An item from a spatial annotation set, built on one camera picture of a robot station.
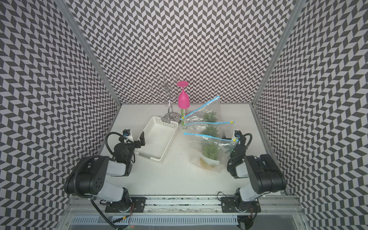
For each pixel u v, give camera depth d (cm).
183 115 103
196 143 93
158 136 100
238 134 73
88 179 44
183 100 91
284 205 76
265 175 45
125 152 69
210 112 83
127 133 75
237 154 67
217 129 81
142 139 86
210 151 72
